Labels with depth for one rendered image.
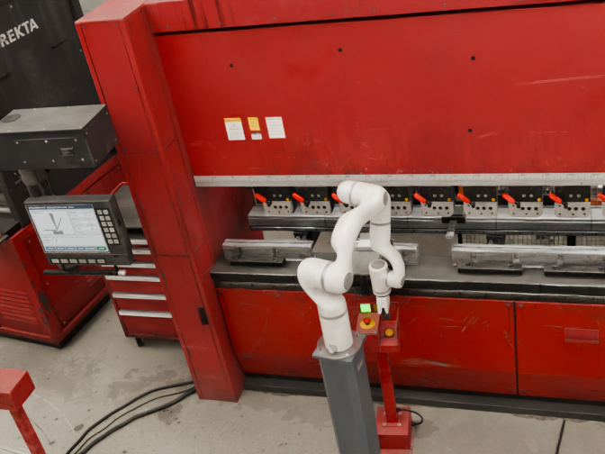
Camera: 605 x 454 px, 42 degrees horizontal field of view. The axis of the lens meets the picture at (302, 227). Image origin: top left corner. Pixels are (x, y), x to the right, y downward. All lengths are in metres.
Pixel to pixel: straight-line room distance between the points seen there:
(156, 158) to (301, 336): 1.26
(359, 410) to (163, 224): 1.36
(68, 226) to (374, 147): 1.46
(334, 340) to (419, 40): 1.29
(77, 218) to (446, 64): 1.78
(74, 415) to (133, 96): 2.16
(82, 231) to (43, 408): 1.70
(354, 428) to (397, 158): 1.23
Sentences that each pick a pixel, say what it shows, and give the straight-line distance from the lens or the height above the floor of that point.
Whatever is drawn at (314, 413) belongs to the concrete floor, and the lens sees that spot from 4.49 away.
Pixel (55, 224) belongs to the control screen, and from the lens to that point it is 3.80.
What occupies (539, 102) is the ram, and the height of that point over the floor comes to 1.74.
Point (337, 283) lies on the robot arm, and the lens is 3.03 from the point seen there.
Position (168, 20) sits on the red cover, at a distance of 3.66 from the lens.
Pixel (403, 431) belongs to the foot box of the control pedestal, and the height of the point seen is 0.12.
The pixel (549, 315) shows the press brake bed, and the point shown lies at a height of 0.69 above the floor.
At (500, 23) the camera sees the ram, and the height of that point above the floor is 2.09.
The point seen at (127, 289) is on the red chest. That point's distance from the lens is 4.94.
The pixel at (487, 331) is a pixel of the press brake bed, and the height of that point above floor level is 0.57.
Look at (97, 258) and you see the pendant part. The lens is 3.80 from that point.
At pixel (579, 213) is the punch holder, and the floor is 1.20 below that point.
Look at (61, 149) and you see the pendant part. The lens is 3.57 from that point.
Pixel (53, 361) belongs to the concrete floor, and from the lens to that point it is 5.49.
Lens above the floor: 3.17
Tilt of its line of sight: 32 degrees down
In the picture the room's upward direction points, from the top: 11 degrees counter-clockwise
